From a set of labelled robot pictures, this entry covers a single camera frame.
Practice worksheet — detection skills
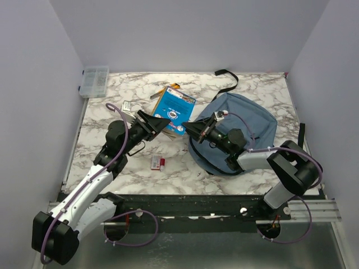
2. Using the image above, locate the yellow utility knife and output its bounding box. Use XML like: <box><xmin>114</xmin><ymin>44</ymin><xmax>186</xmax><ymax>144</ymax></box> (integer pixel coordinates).
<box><xmin>150</xmin><ymin>83</ymin><xmax>181</xmax><ymax>100</ymax></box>

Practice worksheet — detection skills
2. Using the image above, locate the aluminium rail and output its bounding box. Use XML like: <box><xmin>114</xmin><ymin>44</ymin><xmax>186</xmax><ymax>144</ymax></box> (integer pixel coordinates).
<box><xmin>288</xmin><ymin>200</ymin><xmax>342</xmax><ymax>222</ymax></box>

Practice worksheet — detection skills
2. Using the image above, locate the blue blister pack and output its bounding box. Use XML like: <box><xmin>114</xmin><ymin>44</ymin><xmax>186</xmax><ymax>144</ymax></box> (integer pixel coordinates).
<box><xmin>152</xmin><ymin>86</ymin><xmax>196</xmax><ymax>137</ymax></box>

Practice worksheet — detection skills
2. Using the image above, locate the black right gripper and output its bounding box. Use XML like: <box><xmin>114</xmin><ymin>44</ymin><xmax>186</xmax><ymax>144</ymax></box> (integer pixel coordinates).
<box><xmin>181</xmin><ymin>117</ymin><xmax>232</xmax><ymax>155</ymax></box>

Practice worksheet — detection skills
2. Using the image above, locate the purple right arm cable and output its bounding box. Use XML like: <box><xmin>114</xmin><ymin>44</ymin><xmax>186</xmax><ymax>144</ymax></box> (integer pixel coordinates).
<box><xmin>227</xmin><ymin>112</ymin><xmax>325</xmax><ymax>244</ymax></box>

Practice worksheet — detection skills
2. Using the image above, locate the black mounting base plate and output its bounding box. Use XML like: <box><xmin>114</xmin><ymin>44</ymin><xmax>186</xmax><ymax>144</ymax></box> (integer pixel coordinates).
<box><xmin>92</xmin><ymin>193</ymin><xmax>328</xmax><ymax>233</ymax></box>

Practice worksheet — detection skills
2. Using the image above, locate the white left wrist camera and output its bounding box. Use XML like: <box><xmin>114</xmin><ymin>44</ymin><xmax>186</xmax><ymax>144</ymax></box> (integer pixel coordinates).
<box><xmin>121</xmin><ymin>100</ymin><xmax>135</xmax><ymax>124</ymax></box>

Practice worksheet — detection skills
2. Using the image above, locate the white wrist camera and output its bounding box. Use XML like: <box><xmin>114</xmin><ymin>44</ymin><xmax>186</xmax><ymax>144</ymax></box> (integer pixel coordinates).
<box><xmin>214</xmin><ymin>110</ymin><xmax>228</xmax><ymax>122</ymax></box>
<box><xmin>121</xmin><ymin>100</ymin><xmax>135</xmax><ymax>124</ymax></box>

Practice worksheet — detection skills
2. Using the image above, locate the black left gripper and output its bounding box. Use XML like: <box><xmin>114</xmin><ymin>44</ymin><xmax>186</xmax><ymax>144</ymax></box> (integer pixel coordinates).
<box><xmin>122</xmin><ymin>110</ymin><xmax>171</xmax><ymax>155</ymax></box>

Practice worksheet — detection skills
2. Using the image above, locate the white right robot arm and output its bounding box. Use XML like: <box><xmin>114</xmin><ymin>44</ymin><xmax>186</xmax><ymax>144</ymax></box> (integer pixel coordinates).
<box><xmin>182</xmin><ymin>116</ymin><xmax>323</xmax><ymax>220</ymax></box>

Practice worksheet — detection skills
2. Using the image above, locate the blue backpack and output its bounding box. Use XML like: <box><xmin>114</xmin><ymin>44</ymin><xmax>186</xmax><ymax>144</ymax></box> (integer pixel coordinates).
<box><xmin>188</xmin><ymin>86</ymin><xmax>278</xmax><ymax>176</ymax></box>

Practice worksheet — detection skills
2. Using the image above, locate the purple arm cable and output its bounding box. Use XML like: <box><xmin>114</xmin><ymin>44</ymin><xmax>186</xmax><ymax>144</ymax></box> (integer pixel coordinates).
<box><xmin>227</xmin><ymin>112</ymin><xmax>325</xmax><ymax>244</ymax></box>
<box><xmin>40</xmin><ymin>103</ymin><xmax>159</xmax><ymax>265</ymax></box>

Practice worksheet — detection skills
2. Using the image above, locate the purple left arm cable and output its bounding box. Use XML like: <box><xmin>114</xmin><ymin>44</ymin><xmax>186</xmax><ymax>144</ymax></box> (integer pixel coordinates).
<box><xmin>40</xmin><ymin>103</ymin><xmax>159</xmax><ymax>265</ymax></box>

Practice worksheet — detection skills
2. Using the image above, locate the red white glue stick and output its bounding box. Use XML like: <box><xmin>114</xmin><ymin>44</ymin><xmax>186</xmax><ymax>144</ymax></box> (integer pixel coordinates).
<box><xmin>160</xmin><ymin>158</ymin><xmax>165</xmax><ymax>171</ymax></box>

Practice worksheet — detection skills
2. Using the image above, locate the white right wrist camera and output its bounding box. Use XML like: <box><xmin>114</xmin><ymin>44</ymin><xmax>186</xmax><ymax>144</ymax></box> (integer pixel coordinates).
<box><xmin>214</xmin><ymin>110</ymin><xmax>228</xmax><ymax>122</ymax></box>

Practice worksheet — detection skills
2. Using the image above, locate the red white staples box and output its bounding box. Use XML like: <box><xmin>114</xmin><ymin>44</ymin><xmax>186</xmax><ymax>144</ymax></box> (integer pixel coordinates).
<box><xmin>150</xmin><ymin>155</ymin><xmax>161</xmax><ymax>170</ymax></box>

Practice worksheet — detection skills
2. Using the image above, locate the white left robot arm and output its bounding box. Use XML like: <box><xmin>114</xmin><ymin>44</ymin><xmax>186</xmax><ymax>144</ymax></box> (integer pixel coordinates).
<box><xmin>31</xmin><ymin>110</ymin><xmax>170</xmax><ymax>265</ymax></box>

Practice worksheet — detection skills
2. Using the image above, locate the clear plastic organizer box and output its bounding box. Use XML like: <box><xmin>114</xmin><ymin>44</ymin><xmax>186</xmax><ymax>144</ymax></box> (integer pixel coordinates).
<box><xmin>79</xmin><ymin>66</ymin><xmax>109</xmax><ymax>99</ymax></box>

